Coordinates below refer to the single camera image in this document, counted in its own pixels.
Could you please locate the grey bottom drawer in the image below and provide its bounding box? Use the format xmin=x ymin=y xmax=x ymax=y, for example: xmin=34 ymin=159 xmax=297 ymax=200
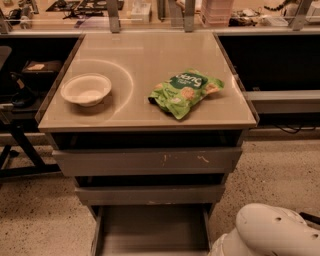
xmin=91 ymin=205 xmax=211 ymax=256

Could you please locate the grey drawer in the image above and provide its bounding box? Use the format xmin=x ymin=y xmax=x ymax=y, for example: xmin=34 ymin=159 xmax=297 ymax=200
xmin=53 ymin=130 xmax=243 ymax=176
xmin=75 ymin=173 xmax=225 ymax=205
xmin=91 ymin=205 xmax=211 ymax=256

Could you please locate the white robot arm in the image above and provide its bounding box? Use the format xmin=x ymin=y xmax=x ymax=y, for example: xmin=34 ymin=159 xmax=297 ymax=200
xmin=207 ymin=203 xmax=320 ymax=256

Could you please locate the grey drawer cabinet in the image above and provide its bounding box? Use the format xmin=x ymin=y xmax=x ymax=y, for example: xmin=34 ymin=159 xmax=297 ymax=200
xmin=35 ymin=31 xmax=260 ymax=256

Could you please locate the grey top drawer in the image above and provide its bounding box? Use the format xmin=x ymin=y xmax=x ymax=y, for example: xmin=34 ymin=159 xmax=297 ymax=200
xmin=53 ymin=130 xmax=243 ymax=176

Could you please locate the grey middle drawer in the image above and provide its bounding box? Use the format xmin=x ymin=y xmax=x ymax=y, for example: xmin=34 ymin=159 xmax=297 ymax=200
xmin=75 ymin=173 xmax=225 ymax=205

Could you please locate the green snack bag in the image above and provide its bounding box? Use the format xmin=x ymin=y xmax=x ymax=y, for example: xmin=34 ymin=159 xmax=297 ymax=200
xmin=148 ymin=69 xmax=224 ymax=120

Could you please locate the white paper bowl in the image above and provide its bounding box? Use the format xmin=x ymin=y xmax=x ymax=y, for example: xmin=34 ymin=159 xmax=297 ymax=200
xmin=60 ymin=73 xmax=112 ymax=107

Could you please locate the white box on desk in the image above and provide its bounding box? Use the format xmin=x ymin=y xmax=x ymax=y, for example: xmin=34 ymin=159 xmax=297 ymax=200
xmin=131 ymin=3 xmax=152 ymax=23

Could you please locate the pink plastic storage box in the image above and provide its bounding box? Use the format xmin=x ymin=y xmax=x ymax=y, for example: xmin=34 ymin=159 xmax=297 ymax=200
xmin=200 ymin=0 xmax=234 ymax=27

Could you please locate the black bag under desk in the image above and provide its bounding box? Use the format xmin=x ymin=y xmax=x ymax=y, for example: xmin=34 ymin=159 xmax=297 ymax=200
xmin=22 ymin=60 xmax=62 ymax=88

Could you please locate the black office chair base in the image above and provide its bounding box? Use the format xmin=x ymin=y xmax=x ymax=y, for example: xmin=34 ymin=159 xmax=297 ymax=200
xmin=300 ymin=212 xmax=320 ymax=225

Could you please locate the black table leg frame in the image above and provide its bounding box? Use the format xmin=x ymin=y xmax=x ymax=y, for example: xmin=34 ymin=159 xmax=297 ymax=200
xmin=0 ymin=103 xmax=60 ymax=180

